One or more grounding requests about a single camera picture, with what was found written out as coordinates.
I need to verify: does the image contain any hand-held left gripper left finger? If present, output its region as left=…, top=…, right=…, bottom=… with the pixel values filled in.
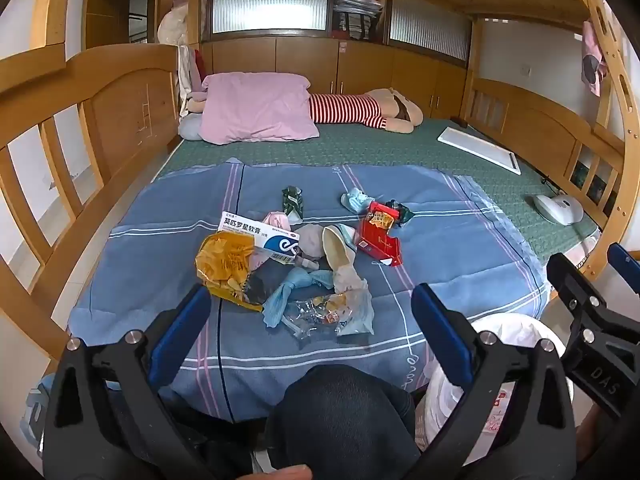
left=42, top=284, right=236, bottom=480

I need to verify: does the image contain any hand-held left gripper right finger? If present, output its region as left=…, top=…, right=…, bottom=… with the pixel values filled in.
left=405, top=282, right=576, bottom=480

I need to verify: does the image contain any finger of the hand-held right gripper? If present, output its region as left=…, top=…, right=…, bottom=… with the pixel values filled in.
left=546, top=253, right=640, bottom=361
left=607, top=242, right=640, bottom=276

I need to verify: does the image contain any white trash bin with bag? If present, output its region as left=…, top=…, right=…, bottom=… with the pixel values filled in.
left=415, top=312, right=566, bottom=451

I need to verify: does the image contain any yellow plastic bag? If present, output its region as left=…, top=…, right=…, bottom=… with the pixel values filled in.
left=195, top=232, right=266, bottom=311

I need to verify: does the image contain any clear plastic wrapper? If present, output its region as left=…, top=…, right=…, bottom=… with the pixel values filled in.
left=282, top=292, right=376, bottom=351

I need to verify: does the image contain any red cigarette box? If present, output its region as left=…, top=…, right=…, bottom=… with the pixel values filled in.
left=355, top=201, right=403, bottom=267

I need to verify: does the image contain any white tissue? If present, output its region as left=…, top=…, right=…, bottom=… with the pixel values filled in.
left=332, top=260, right=368, bottom=296

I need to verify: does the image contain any twisted blue face mask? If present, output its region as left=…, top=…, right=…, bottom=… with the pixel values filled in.
left=262, top=267, right=333, bottom=328

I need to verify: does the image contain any white blue medicine box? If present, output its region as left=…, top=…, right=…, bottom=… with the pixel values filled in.
left=218, top=211, right=302, bottom=265

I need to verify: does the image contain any dark green wrapper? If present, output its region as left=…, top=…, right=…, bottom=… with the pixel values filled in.
left=387, top=200, right=416, bottom=226

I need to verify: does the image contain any yellow snack wrapper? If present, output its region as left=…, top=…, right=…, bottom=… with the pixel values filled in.
left=367, top=209, right=396, bottom=231

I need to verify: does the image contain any pink printed plastic bag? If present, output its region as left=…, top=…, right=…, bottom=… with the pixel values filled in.
left=263, top=211, right=293, bottom=233

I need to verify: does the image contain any light blue face mask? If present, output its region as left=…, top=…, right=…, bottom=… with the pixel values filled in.
left=341, top=187, right=373, bottom=213

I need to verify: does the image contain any green snack wrapper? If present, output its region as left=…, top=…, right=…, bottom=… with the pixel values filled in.
left=281, top=186, right=306, bottom=225

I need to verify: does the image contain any person's left hand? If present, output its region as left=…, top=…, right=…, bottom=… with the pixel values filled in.
left=260, top=465, right=313, bottom=480

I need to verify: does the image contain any white patterned mattress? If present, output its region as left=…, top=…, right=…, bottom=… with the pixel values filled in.
left=570, top=232, right=601, bottom=266

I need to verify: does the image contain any blue striped bed sheet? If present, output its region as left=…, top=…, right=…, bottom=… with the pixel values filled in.
left=67, top=157, right=551, bottom=406

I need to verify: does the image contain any white massager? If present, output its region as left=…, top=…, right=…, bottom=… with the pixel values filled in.
left=532, top=194, right=585, bottom=226

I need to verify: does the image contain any person's leg in dark pants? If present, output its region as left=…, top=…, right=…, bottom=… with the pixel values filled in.
left=160, top=365, right=421, bottom=480

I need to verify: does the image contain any blue white printed object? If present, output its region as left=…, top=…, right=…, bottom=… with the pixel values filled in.
left=20, top=372, right=58, bottom=443

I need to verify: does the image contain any white framed board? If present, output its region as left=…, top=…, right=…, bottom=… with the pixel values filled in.
left=437, top=127, right=521, bottom=176

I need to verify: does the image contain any green bed mat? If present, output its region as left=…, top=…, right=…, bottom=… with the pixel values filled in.
left=150, top=117, right=601, bottom=241

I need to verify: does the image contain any small pale blue cushion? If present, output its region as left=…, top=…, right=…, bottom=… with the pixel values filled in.
left=178, top=112, right=203, bottom=141

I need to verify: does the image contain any pink patterned hanging cloth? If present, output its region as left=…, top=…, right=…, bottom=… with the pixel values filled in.
left=581, top=20, right=608, bottom=97

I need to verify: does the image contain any pink pillow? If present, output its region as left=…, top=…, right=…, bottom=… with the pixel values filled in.
left=198, top=73, right=321, bottom=145

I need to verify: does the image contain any plush doll with striped shirt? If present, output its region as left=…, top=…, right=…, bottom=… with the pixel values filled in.
left=182, top=87, right=425, bottom=135

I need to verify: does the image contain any white hanging cloth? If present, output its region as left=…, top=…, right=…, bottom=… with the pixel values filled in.
left=177, top=45, right=196, bottom=98

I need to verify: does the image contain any frosted glass panel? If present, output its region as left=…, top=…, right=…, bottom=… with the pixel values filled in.
left=390, top=0, right=473, bottom=61
left=212, top=0, right=328, bottom=31

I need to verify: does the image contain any wooden wardrobe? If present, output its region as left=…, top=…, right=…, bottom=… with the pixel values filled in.
left=85, top=0, right=161, bottom=48

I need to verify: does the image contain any stack of bags in cubby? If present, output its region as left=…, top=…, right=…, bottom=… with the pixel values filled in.
left=332, top=0, right=386, bottom=41

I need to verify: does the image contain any wooden bunk bed frame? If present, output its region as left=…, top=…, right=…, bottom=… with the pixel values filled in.
left=0, top=0, right=640, bottom=376

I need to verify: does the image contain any wooden wall cabinet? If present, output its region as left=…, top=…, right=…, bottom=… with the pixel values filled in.
left=200, top=35, right=473, bottom=121

